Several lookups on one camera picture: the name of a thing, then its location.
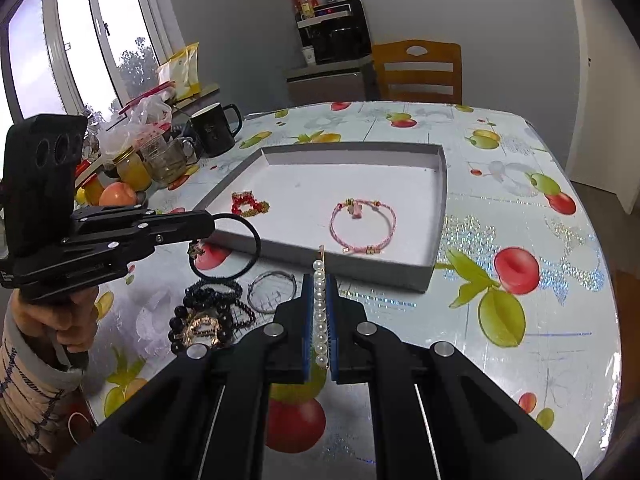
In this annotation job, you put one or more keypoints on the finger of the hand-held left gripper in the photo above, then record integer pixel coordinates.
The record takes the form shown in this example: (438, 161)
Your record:
(150, 221)
(115, 248)

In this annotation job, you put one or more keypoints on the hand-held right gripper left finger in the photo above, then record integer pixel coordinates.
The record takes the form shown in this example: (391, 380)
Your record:
(304, 330)

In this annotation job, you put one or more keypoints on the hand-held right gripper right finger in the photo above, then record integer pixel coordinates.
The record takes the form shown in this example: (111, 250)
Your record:
(334, 340)

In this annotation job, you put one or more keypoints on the silver bangle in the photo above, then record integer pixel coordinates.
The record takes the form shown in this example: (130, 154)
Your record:
(249, 294)

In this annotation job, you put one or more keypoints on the grey shallow cardboard box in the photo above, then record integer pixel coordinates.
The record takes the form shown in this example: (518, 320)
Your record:
(300, 180)

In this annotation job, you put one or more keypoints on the person's left forearm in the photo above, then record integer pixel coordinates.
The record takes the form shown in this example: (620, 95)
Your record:
(25, 385)

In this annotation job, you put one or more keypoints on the person's left hand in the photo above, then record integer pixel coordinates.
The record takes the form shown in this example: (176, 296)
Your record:
(60, 317)

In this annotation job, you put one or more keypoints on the orange red apple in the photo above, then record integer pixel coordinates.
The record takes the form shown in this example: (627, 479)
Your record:
(117, 194)

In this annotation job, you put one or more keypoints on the glass jar gold lid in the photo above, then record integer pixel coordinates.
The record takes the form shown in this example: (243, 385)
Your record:
(132, 172)

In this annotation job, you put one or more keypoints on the glass measuring cup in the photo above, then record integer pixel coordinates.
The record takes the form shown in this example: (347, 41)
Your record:
(162, 160)

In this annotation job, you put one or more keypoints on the clear plastic bag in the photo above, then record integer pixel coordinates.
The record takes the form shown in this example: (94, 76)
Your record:
(145, 115)

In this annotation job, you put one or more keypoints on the black mug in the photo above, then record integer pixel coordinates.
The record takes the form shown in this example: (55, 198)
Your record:
(212, 130)

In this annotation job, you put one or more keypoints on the red plastic lid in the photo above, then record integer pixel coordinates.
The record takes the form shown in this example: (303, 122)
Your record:
(145, 96)

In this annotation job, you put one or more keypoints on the window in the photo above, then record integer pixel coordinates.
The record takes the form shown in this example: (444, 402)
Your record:
(30, 60)

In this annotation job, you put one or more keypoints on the wooden windowsill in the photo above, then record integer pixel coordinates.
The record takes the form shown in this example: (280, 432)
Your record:
(200, 94)

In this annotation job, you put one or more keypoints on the yellow snack bag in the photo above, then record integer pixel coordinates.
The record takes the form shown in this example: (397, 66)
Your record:
(182, 72)

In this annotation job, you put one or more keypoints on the fruit print tablecloth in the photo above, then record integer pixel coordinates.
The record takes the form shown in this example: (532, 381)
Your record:
(500, 200)

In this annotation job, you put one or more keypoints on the grey cabinet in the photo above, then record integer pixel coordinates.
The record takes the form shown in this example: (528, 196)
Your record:
(325, 87)

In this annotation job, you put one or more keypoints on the white paper cup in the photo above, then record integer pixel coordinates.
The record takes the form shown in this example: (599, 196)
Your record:
(308, 55)

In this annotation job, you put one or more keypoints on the small yellow bottle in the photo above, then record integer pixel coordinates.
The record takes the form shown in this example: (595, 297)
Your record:
(305, 7)

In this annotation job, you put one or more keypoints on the black water dispenser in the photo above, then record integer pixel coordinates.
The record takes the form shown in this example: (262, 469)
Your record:
(345, 35)

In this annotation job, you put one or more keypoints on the wooden chair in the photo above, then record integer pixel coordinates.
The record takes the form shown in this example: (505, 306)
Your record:
(390, 57)

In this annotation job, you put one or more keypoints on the white door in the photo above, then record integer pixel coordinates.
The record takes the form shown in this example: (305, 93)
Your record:
(605, 85)

